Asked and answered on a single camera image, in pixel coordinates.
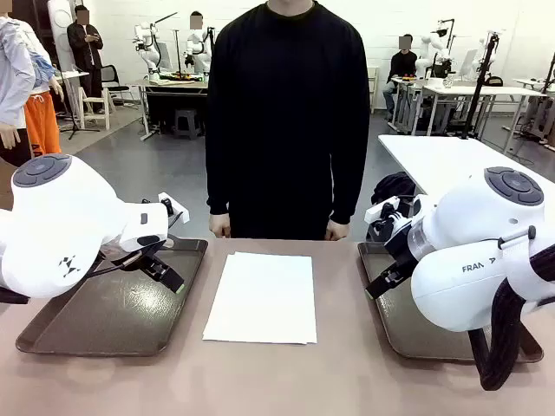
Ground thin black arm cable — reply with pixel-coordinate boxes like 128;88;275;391
84;197;183;278

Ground tall white panel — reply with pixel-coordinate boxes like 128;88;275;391
47;0;77;70

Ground long white background table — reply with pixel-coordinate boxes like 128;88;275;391
422;84;548;144

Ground large white table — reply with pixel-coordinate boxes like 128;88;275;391
376;133;555;205

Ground seated person in black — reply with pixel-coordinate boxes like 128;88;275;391
381;34;420;120

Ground standing man in black coat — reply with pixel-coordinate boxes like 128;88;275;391
66;4;105;114

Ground white A4 paper sheet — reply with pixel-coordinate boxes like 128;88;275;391
202;251;318;344
201;250;319;347

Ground table with black skirt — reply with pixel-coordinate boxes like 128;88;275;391
138;77;209;142

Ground person in black sweater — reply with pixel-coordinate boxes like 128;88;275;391
204;0;372;242

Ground person's right hand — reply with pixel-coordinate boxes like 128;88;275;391
208;212;232;238

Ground white folding chair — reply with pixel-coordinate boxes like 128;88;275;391
77;84;112;119

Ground small white background table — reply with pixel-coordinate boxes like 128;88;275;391
392;75;428;133

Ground black tripod pole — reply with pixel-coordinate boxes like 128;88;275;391
459;32;500;140

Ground brown plastic serving tray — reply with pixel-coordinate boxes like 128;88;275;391
357;241;545;364
15;233;209;359

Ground person's right forearm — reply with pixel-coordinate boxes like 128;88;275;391
206;142;233;217

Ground black office chair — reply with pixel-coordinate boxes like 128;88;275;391
101;64;131;109

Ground mannequin in orange shorts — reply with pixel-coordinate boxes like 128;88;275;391
23;41;66;157

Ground black bag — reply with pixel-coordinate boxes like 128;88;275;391
370;172;424;218

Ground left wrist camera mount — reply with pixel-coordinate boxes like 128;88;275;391
157;192;191;225

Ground person's left hand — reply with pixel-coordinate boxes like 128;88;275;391
324;219;350;242

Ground person behind background robots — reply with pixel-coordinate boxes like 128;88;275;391
188;11;216;75

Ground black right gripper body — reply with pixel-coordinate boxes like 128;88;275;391
383;227;421;273

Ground grey plastic stool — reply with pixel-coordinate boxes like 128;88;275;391
173;107;205;140

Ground black microphone stand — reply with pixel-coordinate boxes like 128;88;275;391
58;71;101;140

